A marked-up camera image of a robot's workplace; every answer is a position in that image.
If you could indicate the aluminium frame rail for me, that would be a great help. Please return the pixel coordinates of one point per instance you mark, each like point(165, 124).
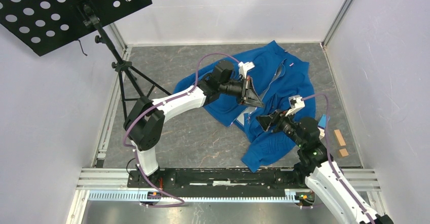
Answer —
point(114, 184)

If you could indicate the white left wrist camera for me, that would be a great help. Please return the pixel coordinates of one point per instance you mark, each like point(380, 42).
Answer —
point(244, 68)

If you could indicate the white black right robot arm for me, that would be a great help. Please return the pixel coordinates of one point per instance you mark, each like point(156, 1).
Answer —
point(319, 171)

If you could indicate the small blue block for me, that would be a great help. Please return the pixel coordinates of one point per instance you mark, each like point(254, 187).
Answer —
point(323, 121)

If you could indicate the black perforated music stand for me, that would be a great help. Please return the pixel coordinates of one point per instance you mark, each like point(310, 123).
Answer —
point(47, 25)

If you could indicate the blue zip-up jacket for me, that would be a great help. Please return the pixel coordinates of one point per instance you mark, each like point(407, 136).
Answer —
point(277, 76)

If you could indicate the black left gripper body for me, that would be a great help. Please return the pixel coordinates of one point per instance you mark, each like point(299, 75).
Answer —
point(242, 99)

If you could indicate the small wooden block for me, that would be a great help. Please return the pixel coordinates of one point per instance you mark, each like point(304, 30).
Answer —
point(342, 153)

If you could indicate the long wooden block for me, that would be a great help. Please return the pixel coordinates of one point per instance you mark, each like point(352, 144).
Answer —
point(339, 137)

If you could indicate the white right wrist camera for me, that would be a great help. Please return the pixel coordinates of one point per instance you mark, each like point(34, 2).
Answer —
point(296, 104)

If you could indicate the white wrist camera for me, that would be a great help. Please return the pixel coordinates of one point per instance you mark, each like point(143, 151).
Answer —
point(244, 68)
point(296, 104)

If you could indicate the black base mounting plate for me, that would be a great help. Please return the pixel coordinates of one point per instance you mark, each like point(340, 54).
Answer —
point(227, 182)

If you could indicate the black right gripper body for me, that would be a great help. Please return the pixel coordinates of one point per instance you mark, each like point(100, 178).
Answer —
point(282, 119)

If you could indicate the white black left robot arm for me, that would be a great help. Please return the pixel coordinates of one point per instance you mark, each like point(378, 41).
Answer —
point(145, 122)

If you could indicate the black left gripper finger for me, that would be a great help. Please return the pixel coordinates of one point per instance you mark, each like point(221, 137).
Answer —
point(251, 93)
point(254, 102)

